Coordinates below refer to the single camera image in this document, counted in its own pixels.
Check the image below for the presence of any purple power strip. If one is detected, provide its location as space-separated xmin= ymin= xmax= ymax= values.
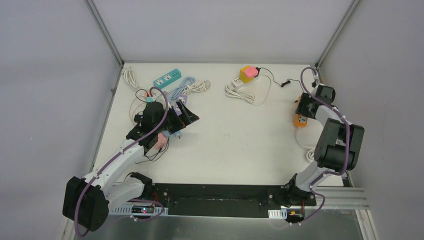
xmin=173 ymin=94 xmax=189 ymax=117

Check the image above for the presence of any teal plug adapter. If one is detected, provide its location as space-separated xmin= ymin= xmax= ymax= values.
xmin=145 ymin=96 xmax=156 ymax=103

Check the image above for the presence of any orange power strip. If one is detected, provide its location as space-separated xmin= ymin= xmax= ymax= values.
xmin=293 ymin=109 xmax=308 ymax=128

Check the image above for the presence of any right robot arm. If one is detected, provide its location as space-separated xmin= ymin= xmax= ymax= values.
xmin=283 ymin=84 xmax=365 ymax=206

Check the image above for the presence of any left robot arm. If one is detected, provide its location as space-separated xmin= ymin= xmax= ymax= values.
xmin=62 ymin=100 xmax=200 ymax=232

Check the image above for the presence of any yellow pink cube socket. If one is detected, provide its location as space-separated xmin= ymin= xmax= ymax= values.
xmin=239 ymin=65 xmax=259 ymax=84

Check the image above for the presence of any pink cube adapter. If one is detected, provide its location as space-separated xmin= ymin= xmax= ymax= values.
xmin=154 ymin=133 xmax=168 ymax=150

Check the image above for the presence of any teal power strip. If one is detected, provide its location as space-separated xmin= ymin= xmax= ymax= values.
xmin=153 ymin=68 xmax=182 ymax=89

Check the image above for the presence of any white usb power strip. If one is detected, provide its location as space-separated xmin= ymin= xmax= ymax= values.
xmin=231 ymin=77 xmax=245 ymax=89

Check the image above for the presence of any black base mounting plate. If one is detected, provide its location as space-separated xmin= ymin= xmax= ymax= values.
xmin=139 ymin=183 xmax=317 ymax=218

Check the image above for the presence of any thin black cable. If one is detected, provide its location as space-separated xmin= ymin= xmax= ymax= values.
xmin=279 ymin=78 xmax=304 ymax=89

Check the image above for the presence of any white cable of purple strip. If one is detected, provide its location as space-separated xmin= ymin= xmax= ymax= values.
xmin=180 ymin=79 xmax=212 ymax=97

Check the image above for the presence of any light blue coiled cable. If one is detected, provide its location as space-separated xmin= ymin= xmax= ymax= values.
xmin=167 ymin=76 xmax=197 ymax=100

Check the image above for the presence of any white coiled cable right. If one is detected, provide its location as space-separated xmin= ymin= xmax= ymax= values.
xmin=294 ymin=127 xmax=317 ymax=163

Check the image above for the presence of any white coiled cable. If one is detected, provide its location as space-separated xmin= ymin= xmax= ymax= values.
xmin=225 ymin=85 xmax=258 ymax=104
xmin=294 ymin=127 xmax=317 ymax=163
xmin=122 ymin=67 xmax=139 ymax=90

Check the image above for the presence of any white coiled cable centre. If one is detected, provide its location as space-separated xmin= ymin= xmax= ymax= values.
xmin=225 ymin=85 xmax=258 ymax=104

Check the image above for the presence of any white coiled cable left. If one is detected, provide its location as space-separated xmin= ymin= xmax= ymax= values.
xmin=122 ymin=67 xmax=139 ymax=90

